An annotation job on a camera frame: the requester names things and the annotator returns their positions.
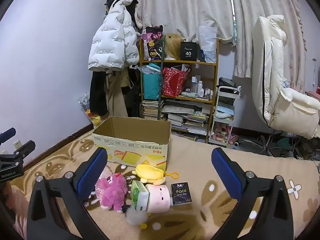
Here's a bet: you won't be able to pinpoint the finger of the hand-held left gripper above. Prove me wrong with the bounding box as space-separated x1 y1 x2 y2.
14 140 36 160
0 127 16 144

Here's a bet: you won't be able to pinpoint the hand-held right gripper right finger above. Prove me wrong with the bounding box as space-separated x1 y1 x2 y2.
211 147 294 240

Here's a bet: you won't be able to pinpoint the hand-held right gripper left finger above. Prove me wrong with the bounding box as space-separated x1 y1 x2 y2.
26 147 110 240

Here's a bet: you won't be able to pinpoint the magenta pink plush toy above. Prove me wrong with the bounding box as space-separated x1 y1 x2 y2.
96 172 128 212

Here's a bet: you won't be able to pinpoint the printed cardboard box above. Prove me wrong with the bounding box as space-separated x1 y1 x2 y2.
92 116 172 172

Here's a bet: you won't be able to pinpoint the black tissue pack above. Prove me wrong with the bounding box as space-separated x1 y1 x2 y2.
171 182 193 205

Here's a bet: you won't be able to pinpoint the green tissue pack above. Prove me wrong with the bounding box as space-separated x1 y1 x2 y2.
131 180 150 211

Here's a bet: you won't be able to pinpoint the yellow plush pouch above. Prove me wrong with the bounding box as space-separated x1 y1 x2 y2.
132 164 180 186

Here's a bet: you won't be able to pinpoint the white fluffy plush toy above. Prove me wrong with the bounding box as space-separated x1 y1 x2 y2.
121 204 148 229

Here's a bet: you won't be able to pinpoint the pink swirl roll plush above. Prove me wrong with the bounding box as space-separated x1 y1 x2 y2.
145 184 172 214

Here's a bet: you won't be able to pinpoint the beige printed blanket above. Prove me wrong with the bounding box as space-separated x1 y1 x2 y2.
0 127 320 240

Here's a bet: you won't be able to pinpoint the pink toys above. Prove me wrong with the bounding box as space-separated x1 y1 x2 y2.
211 126 233 143

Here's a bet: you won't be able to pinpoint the pink clothing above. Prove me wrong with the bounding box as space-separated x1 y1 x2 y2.
0 180 28 240

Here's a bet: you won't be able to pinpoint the light blue cloth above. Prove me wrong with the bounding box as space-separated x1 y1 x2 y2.
215 105 235 119

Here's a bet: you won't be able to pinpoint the plastic bag of snacks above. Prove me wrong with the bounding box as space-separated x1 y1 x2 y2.
79 94 103 128

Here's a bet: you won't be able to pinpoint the pile of books and papers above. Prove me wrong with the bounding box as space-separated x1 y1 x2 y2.
161 99 213 136

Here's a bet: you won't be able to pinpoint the black coat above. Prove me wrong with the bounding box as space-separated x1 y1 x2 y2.
90 70 109 117

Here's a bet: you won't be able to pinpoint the beige coat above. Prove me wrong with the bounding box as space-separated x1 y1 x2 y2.
104 69 129 118

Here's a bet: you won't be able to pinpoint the white rolling cart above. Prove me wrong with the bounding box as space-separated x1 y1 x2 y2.
209 86 242 147

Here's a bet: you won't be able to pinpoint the stack of books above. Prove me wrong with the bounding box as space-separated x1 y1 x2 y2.
142 100 164 120

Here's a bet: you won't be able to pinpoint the dark hanging garment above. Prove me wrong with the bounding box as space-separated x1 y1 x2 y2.
125 67 143 118

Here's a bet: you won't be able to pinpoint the group of cosmetic bottles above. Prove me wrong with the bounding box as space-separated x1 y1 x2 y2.
191 76 214 98

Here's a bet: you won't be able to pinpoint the white padded chair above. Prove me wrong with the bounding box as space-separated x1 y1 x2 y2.
251 15 320 155

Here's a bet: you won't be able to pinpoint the red patterned bag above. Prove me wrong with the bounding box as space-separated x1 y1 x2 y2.
162 67 189 97

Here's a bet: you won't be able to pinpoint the teal bag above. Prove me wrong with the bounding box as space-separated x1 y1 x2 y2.
142 65 162 100

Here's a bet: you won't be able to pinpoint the wooden shelf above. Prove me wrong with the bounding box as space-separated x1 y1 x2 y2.
139 39 220 143

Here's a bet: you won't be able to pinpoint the black box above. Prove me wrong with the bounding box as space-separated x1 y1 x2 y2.
180 41 198 61

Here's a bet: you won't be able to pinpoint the white puffer jacket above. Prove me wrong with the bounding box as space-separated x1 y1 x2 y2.
88 0 140 72

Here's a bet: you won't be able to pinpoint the white plastic bag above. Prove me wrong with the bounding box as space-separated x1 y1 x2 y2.
197 26 217 63

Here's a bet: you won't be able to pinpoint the blond wig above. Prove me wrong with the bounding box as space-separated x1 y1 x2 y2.
162 33 184 60

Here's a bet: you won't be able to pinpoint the pink and black patterned bag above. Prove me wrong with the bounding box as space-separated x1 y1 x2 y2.
142 25 164 61

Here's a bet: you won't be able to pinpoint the floral white curtain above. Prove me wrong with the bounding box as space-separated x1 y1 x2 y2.
136 0 237 46
229 0 307 90

